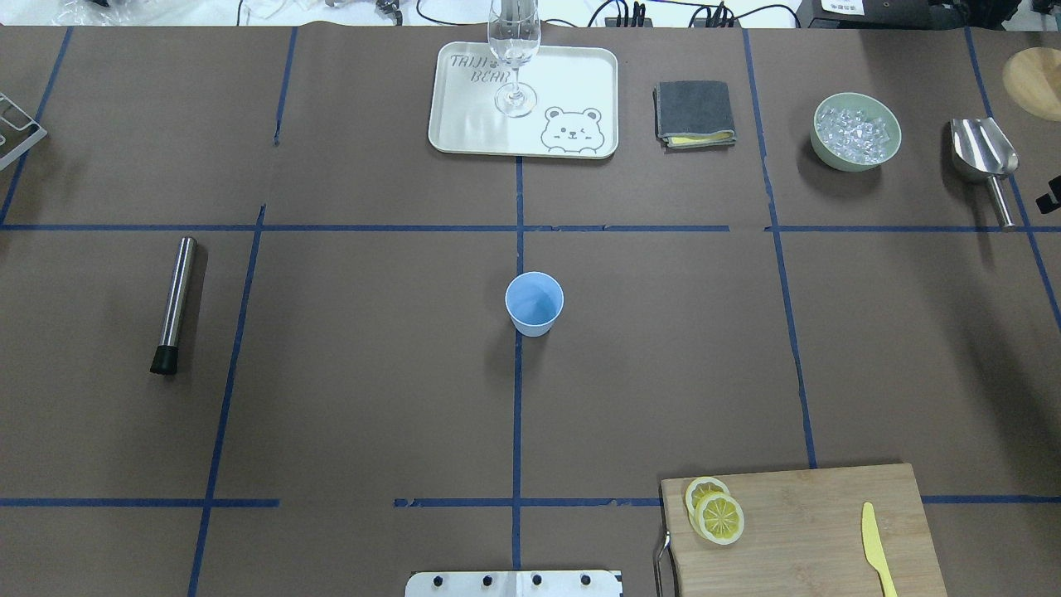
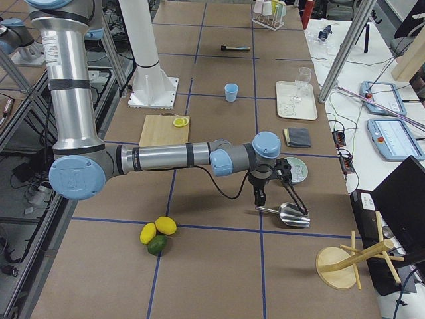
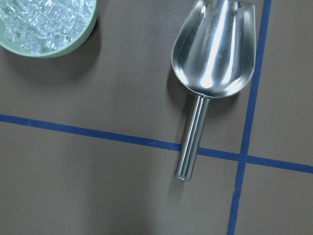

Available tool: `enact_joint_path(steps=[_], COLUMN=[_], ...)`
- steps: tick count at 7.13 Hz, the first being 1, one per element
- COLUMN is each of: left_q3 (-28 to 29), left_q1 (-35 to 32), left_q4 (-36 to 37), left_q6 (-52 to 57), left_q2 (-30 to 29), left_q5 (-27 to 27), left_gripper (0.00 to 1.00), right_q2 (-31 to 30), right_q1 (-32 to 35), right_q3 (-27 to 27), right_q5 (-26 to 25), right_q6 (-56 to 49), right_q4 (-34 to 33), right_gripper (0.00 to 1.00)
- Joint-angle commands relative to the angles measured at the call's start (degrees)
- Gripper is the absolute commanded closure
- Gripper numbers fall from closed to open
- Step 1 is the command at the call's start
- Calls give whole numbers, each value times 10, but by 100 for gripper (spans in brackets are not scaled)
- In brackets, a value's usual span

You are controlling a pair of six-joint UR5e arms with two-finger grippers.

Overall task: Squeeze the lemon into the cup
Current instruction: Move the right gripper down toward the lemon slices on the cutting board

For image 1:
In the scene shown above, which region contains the clear wine glass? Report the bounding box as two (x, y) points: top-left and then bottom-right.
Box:
(487, 1), (541, 119)

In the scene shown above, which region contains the metal ice scoop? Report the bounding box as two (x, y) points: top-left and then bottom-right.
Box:
(950, 117), (1019, 231)

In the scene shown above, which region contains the lemon slice back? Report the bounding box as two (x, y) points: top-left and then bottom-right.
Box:
(685, 476), (730, 517)

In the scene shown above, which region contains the light blue paper cup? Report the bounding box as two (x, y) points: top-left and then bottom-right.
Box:
(504, 271), (566, 337)

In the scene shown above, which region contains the green bowl of ice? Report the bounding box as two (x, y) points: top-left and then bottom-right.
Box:
(810, 92), (903, 172)

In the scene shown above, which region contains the white wire cup rack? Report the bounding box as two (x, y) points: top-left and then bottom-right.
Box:
(1, 93), (48, 170)

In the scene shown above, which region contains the round wooden stand base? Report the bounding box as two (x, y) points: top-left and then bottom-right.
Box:
(1003, 46), (1060, 122)

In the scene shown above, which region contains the cream bear serving tray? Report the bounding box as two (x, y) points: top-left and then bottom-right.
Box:
(428, 41), (620, 159)

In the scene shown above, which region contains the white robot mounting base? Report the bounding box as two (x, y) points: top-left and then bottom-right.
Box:
(405, 568), (624, 596)

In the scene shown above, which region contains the yellow plastic knife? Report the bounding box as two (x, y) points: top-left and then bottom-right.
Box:
(860, 502), (898, 597)

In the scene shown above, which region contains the grey yellow folded cloth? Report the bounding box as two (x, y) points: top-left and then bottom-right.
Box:
(653, 80), (738, 150)

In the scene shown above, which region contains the steel muddler black tip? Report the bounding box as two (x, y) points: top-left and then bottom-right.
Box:
(149, 235), (197, 376)

